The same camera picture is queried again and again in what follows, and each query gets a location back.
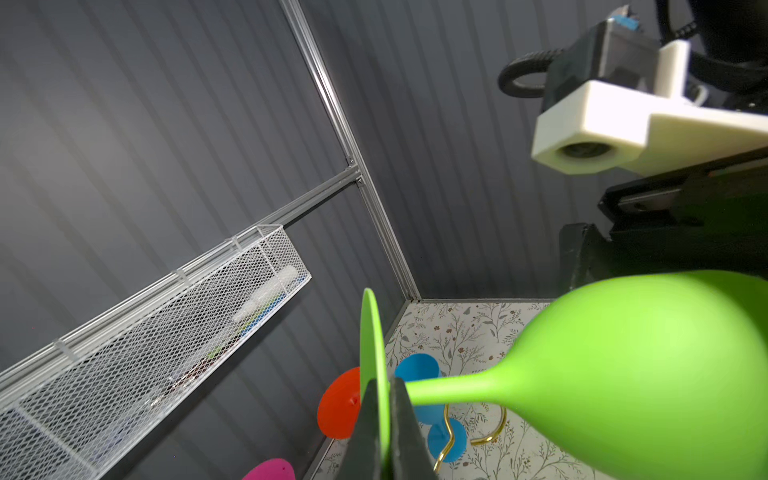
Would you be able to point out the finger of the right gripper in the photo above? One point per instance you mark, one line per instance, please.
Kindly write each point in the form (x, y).
(585, 256)

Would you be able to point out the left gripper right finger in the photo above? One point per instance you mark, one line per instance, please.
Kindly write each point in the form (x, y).
(409, 456)

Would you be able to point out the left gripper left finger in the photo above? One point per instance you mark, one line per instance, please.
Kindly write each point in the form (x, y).
(362, 459)

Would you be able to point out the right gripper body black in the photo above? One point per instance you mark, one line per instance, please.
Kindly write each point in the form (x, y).
(711, 216)

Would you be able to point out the red wine glass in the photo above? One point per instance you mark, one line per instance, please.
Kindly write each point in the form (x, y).
(340, 405)

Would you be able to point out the green wine glass front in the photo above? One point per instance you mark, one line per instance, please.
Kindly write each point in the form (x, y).
(660, 376)

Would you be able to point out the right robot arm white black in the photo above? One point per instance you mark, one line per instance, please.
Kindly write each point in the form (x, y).
(735, 32)

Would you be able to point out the pink wine glass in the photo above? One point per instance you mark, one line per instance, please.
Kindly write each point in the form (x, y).
(272, 469)

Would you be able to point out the white marker in basket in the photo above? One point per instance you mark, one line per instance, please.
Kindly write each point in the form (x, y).
(264, 298)

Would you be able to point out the white mesh wall basket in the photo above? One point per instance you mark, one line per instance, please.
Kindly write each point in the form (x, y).
(85, 419)

